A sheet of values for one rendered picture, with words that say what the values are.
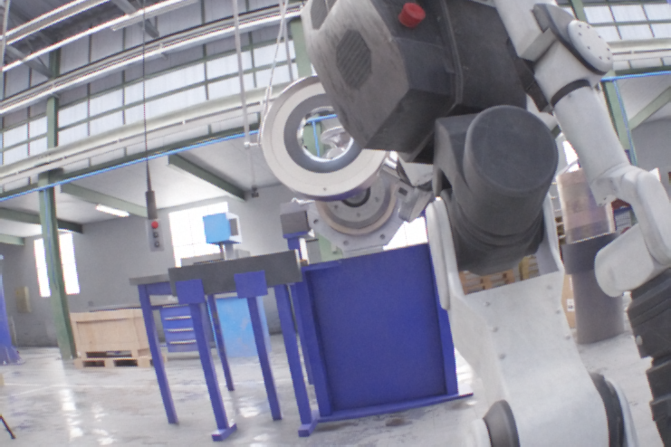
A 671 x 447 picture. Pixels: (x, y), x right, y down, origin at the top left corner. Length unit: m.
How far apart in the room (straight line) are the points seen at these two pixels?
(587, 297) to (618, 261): 3.07
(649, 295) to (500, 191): 0.22
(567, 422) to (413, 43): 0.52
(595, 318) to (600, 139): 3.09
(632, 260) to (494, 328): 0.19
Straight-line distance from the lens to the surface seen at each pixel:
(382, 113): 0.86
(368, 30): 0.87
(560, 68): 0.74
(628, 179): 0.68
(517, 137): 0.69
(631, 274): 0.69
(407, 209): 1.79
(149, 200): 2.54
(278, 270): 2.86
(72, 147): 10.83
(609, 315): 3.78
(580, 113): 0.72
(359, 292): 3.22
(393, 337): 3.22
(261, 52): 10.52
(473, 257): 0.82
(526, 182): 0.67
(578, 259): 3.73
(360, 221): 2.95
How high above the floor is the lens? 0.64
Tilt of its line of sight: 8 degrees up
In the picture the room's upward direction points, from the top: 9 degrees counter-clockwise
